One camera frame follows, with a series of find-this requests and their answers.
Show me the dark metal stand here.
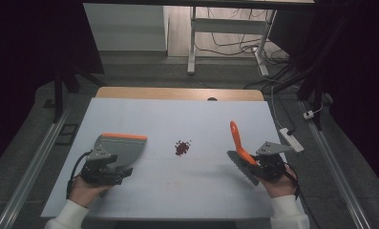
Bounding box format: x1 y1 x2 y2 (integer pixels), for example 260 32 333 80
263 12 353 132
51 47 106 124

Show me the person's left hand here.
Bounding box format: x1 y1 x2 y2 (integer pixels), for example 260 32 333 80
68 176 114 208

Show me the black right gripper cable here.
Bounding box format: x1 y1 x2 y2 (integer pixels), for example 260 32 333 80
282 161 302 197

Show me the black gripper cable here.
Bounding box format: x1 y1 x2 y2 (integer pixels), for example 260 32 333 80
282 161 302 197
66 151 93 200

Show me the person's right hand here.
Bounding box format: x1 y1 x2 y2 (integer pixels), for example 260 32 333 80
259 166 298 199

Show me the white desk frame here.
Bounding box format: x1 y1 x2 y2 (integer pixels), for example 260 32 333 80
186 6 278 77

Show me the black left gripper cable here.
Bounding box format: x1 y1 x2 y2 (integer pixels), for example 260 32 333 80
66 151 93 200

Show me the white cabinet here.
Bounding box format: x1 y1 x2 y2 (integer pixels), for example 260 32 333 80
82 3 170 52

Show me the bundle of black floor cables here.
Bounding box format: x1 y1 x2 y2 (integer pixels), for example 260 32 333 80
195 8 301 92

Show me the metal floor rail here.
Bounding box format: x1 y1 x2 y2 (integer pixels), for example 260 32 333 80
300 100 372 229
0 106 73 229

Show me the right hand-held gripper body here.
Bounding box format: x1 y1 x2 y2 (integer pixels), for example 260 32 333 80
249 140 295 184

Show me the grey dustpan with orange edge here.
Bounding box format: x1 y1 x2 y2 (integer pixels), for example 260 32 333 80
94 133 149 174

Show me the white table mat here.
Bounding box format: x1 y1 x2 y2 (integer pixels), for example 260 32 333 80
40 97 306 222

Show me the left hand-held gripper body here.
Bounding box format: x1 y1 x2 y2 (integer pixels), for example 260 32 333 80
80 144 129 187

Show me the white power strip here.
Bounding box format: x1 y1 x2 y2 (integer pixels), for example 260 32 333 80
279 127 305 154

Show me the pile of red beans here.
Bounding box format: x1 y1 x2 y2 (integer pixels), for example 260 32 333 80
174 139 192 157

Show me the brush with orange handle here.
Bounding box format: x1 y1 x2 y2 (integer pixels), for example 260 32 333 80
226 120 262 187

